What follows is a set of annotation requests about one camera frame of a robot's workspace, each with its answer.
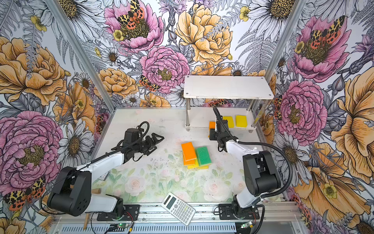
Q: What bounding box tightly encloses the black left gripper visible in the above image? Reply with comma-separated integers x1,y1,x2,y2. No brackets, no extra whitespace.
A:
132,133,164,156

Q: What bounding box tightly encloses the orange top sponge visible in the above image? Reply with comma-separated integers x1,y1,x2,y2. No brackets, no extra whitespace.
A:
208,121,216,138

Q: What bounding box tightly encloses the orange sponge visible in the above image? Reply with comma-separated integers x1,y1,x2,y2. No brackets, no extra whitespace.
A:
208,121,216,138
181,142,197,162

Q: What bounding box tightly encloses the yellow sponge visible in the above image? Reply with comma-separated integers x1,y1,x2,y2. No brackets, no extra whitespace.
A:
223,116,235,128
235,115,248,128
187,160,208,170

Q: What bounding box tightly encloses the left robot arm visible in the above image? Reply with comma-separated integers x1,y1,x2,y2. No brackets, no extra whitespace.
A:
47,133,164,218

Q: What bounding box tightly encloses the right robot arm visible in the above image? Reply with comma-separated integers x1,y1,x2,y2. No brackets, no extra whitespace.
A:
209,117,283,218

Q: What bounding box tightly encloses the white two-tier shelf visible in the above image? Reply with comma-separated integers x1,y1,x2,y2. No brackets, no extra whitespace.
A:
184,75,274,132

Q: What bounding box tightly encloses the green scouring sponge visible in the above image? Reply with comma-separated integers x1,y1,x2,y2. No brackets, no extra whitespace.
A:
195,146,211,166

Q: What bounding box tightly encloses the orange lower sponge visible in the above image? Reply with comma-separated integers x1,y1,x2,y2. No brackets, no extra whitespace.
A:
181,142,197,162

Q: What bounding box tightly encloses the yellow bottom sponge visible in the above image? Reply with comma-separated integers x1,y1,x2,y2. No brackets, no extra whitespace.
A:
187,160,208,170

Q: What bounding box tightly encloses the small analog clock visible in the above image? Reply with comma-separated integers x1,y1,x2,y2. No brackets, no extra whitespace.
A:
98,172,109,181

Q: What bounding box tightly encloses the wooden stick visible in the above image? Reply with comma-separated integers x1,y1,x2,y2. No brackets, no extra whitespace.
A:
83,188,101,230

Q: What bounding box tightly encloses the white scientific calculator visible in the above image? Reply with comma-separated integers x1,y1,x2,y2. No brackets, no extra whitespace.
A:
161,193,196,226

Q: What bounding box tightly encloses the green circuit board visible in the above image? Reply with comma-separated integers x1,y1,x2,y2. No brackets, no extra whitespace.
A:
108,223,133,232

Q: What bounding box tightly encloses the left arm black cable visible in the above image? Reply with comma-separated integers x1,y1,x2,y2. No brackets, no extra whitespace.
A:
39,121,150,215

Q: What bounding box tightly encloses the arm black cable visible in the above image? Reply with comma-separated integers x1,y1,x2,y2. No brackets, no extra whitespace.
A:
212,106,293,198
39,121,150,215

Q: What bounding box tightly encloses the aluminium front rail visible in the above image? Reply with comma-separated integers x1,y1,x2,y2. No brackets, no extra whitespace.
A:
53,201,302,224

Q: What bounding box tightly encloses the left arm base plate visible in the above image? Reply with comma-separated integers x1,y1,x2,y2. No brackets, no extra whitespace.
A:
97,204,140,221

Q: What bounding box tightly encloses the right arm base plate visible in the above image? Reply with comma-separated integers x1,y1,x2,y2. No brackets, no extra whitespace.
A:
218,203,260,220

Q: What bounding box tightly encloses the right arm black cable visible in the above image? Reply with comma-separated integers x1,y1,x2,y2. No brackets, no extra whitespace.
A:
212,106,293,198

